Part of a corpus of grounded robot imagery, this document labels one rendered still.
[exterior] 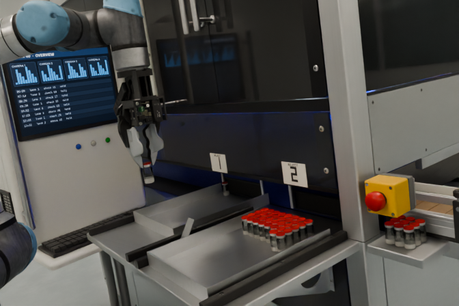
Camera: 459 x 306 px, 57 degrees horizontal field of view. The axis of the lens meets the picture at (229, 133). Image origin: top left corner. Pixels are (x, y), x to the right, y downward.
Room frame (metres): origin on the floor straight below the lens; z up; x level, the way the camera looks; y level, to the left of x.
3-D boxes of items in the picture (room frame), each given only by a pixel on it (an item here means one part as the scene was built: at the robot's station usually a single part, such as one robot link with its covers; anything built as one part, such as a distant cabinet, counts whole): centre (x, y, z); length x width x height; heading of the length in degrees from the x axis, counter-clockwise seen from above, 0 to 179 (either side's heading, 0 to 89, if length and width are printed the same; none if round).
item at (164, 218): (1.27, 0.12, 0.90); 0.34 x 0.26 x 0.04; 126
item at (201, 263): (0.93, 0.02, 0.90); 0.34 x 0.26 x 0.04; 125
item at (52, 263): (1.47, 0.52, 0.79); 0.45 x 0.28 x 0.03; 133
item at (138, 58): (0.91, 0.18, 1.35); 0.08 x 0.08 x 0.05
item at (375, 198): (0.83, -0.28, 0.99); 0.04 x 0.04 x 0.04; 36
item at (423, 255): (0.87, -0.36, 0.87); 0.14 x 0.13 x 0.02; 126
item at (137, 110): (0.90, 0.18, 1.27); 0.09 x 0.08 x 0.12; 36
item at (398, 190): (0.86, -0.32, 0.99); 0.08 x 0.07 x 0.07; 126
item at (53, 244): (1.45, 0.50, 0.82); 0.40 x 0.14 x 0.02; 133
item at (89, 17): (0.90, 0.29, 1.43); 0.11 x 0.11 x 0.08; 85
